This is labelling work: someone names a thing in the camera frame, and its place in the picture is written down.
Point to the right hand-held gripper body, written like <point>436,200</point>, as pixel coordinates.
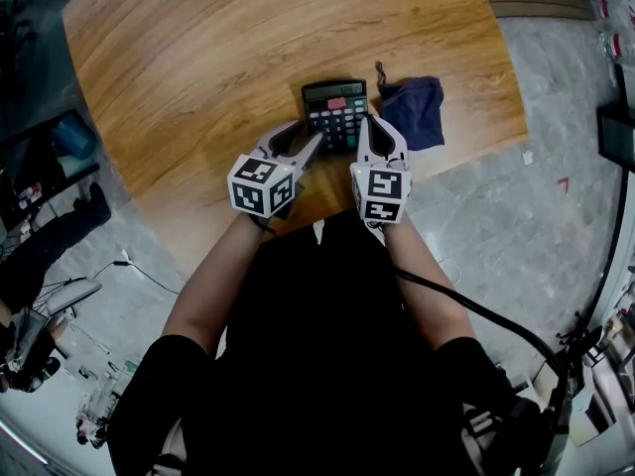
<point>382,191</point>

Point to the person's left forearm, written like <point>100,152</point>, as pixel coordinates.
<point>213,285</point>

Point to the clear plastic bottles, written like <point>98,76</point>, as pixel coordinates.
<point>615,28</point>

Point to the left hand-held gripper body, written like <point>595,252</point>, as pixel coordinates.
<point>260,186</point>

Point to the blue foam roller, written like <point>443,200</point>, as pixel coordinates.
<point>73,137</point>

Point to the black calculator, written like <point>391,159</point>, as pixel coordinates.
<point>335,107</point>

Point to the dark blue cloth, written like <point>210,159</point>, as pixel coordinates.
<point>414,112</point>

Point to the person's right forearm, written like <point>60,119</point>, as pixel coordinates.
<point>426,285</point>

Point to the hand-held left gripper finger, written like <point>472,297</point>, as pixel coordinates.
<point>268,139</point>
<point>310,152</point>

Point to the black flat monitor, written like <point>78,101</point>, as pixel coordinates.
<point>617,137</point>

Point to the person's black shirt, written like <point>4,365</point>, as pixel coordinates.
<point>322,355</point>

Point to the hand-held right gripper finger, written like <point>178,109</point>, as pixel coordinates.
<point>397,142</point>
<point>365,142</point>

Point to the white grey rounded device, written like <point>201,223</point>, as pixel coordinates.
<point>74,295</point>

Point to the white paper scrap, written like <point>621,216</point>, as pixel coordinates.
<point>528,155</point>

